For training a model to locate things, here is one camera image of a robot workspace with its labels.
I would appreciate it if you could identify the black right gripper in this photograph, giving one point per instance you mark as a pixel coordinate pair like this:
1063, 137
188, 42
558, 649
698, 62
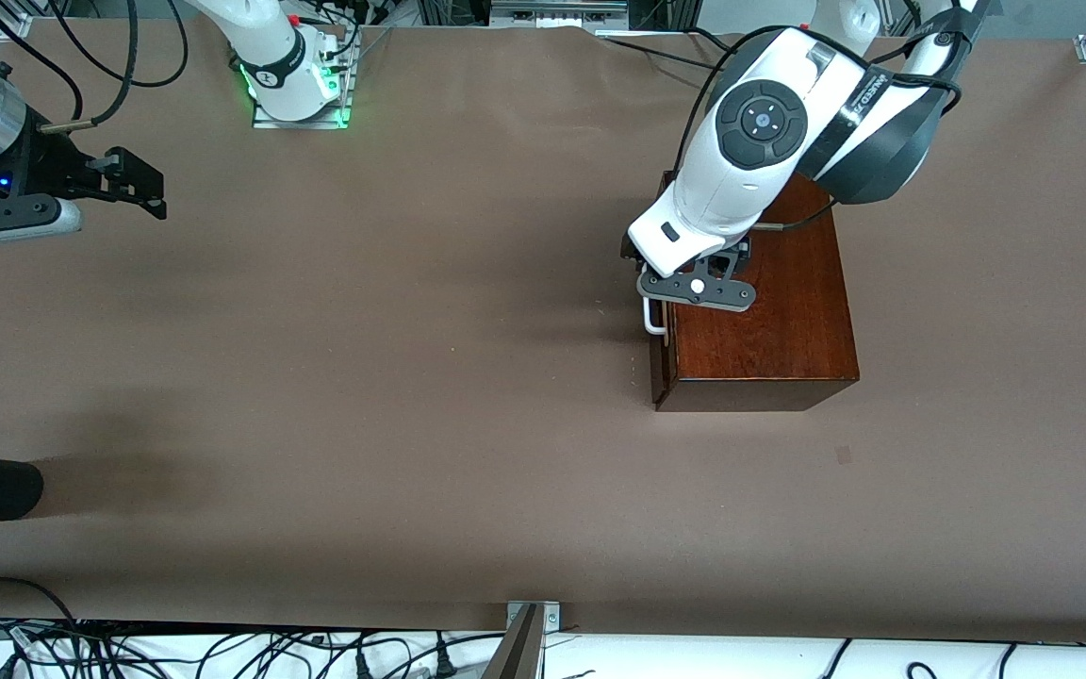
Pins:
45, 168

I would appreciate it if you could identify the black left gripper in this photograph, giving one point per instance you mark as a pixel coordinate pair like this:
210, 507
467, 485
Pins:
730, 261

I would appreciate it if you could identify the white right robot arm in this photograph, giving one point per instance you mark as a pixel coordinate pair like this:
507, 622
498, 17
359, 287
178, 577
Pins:
270, 47

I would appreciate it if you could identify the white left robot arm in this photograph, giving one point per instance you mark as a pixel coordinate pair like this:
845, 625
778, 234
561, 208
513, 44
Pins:
741, 179

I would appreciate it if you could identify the dark wooden drawer cabinet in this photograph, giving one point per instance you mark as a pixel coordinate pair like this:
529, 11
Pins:
769, 349

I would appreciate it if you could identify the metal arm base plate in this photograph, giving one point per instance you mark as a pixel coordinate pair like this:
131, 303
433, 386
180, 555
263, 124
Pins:
317, 124

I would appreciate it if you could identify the grey metal rail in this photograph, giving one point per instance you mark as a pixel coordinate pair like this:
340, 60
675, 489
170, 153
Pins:
557, 14

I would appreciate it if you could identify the small metal bracket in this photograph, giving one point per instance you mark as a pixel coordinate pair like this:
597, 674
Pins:
552, 618

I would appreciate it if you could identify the dark camera post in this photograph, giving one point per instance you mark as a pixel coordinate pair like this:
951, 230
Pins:
517, 655

